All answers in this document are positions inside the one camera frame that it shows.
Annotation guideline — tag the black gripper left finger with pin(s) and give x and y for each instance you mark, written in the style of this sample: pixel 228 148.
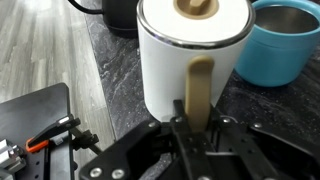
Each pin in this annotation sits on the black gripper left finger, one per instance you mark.
pixel 150 150

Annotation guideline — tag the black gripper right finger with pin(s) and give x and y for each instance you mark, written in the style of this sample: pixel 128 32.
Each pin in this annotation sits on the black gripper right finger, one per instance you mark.
pixel 260 150

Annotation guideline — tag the black gooseneck kettle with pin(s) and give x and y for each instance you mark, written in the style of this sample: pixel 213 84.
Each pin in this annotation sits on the black gooseneck kettle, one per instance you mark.
pixel 120 16

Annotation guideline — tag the orange black clamp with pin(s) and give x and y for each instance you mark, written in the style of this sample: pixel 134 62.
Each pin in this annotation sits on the orange black clamp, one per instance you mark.
pixel 53 133

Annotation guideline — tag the blue metal mug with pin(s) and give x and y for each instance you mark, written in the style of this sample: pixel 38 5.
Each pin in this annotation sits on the blue metal mug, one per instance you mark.
pixel 276 50

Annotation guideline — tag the black perforated robot table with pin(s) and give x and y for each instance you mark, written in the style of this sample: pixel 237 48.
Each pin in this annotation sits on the black perforated robot table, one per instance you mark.
pixel 30 113

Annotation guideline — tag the small aluminium bracket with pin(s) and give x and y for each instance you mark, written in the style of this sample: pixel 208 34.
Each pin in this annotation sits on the small aluminium bracket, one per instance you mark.
pixel 11 156

